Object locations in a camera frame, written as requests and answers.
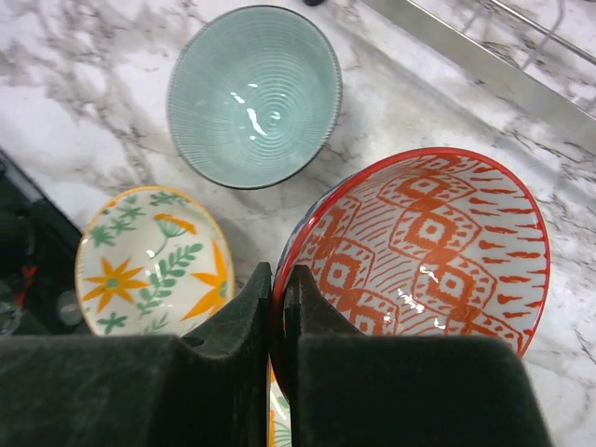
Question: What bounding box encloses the stainless steel dish rack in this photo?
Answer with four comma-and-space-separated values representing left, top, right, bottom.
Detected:
365, 1, 595, 153

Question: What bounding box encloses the teal ribbed bowl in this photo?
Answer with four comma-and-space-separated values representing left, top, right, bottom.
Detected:
167, 5, 343, 190

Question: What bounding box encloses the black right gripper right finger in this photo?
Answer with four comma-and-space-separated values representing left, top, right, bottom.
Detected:
285, 266, 551, 446

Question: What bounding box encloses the orange flower bowl left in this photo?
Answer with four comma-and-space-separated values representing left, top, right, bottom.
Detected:
75, 186, 236, 336

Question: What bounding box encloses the black mounting rail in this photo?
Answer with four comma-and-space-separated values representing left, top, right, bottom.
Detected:
1, 152, 90, 336

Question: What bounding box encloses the orange flower bowl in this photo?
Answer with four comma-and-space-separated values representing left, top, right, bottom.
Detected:
75, 186, 236, 336
268, 367, 292, 447

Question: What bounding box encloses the orange flower bowl middle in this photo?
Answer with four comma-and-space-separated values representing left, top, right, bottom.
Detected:
268, 367, 292, 447

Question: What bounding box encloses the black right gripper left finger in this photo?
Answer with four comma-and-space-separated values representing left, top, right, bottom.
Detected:
1, 263, 271, 446

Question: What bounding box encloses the red patterned bowl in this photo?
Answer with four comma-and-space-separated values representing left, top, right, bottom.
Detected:
271, 147, 550, 394

